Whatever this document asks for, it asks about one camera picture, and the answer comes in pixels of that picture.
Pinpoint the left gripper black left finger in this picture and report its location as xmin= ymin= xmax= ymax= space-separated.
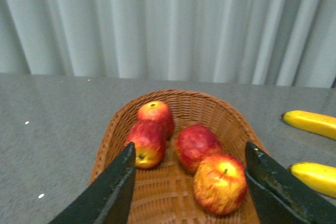
xmin=51 ymin=143 xmax=137 ymax=223

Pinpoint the large yellow banana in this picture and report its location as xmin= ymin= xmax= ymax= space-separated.
xmin=288 ymin=162 xmax=335 ymax=198

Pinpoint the left brown wicker basket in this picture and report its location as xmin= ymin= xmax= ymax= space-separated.
xmin=90 ymin=90 xmax=261 ymax=223

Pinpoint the pale pleated curtain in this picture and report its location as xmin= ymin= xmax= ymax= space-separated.
xmin=1 ymin=0 xmax=335 ymax=88

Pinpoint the far yellow banana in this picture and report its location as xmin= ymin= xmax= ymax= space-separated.
xmin=281 ymin=110 xmax=335 ymax=140

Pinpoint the red apple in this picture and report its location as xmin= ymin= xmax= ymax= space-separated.
xmin=175 ymin=124 xmax=223 ymax=174
xmin=193 ymin=153 xmax=247 ymax=216
xmin=125 ymin=119 xmax=166 ymax=169
xmin=136 ymin=101 xmax=175 ymax=138

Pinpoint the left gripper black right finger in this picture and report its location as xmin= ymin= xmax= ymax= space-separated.
xmin=245 ymin=142 xmax=335 ymax=223

